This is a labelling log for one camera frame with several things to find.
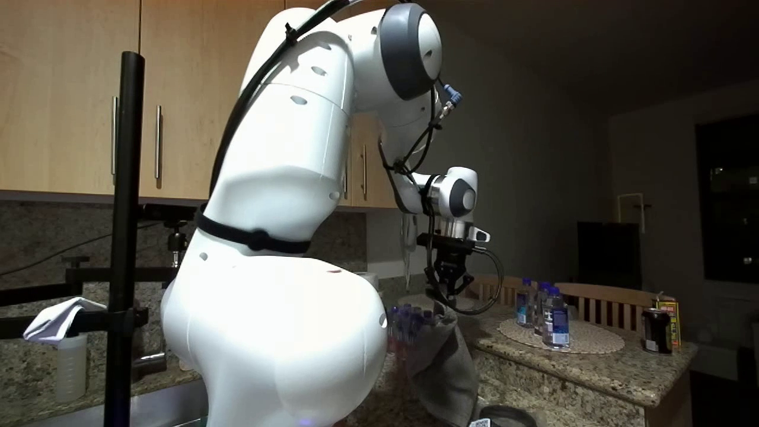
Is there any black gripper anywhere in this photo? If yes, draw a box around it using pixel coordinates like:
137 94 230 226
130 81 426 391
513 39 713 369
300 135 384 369
426 241 476 309

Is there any grey towel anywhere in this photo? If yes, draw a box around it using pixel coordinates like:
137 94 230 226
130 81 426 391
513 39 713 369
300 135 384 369
403 299 481 427

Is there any light wooden chair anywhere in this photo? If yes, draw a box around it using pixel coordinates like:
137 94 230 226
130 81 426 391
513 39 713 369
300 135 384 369
562 280 660 336
471 274 524 309

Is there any clear water bottle blue cap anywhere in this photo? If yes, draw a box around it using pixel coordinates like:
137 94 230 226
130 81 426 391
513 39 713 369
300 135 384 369
515 275 537 331
543 286 573 351
531 277 558 336

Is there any light wooden cabinet door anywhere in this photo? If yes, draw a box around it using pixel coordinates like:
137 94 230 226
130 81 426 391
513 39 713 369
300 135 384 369
141 0 288 205
337 115 400 215
0 0 144 198

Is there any black round item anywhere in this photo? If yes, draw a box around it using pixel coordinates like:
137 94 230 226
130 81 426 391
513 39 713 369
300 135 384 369
476 404 540 427

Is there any black television screen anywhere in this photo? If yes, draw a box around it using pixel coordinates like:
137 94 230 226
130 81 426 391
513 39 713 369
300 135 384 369
573 219 645 292

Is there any yellow carton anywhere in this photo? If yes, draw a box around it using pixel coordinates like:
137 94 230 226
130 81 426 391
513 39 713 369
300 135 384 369
655 292 686 357

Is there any dark window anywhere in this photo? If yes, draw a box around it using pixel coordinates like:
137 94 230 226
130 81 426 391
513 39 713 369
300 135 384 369
693 113 759 288

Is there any black vertical pole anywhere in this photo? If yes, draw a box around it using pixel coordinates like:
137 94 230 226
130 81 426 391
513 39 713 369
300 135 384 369
103 50 147 427

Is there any white plastic container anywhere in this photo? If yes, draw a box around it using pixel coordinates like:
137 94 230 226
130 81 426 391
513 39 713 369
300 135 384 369
45 331 91 407

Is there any white crumpled cloth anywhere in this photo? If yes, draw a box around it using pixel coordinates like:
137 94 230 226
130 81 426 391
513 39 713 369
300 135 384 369
21 295 109 345

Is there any black horizontal clamp bar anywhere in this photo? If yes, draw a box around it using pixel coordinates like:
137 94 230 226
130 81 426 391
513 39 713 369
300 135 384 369
0 264 186 342

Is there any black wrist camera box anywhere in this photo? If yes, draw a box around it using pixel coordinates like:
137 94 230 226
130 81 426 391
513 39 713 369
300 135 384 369
416 223 494 257

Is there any white frame stand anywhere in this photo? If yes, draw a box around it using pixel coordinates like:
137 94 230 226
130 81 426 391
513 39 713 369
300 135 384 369
614 191 655 238

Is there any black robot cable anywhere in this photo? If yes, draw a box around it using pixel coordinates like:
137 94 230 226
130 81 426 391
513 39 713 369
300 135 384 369
207 0 506 321

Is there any metal cabinet handle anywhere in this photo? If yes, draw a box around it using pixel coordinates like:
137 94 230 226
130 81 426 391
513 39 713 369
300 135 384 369
152 102 167 192

